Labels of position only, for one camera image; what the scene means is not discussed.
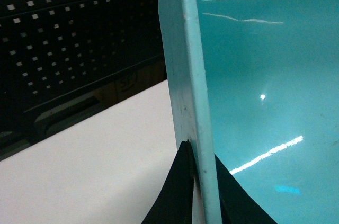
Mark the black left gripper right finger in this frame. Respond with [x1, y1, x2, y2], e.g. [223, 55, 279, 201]
[215, 157, 276, 224]

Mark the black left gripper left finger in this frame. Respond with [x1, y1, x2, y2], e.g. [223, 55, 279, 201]
[142, 141, 195, 223]

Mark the teal plastic bin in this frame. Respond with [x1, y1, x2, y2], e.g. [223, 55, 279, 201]
[158, 0, 338, 223]

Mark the black perforated panel left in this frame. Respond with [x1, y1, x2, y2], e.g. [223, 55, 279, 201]
[1, 0, 164, 150]

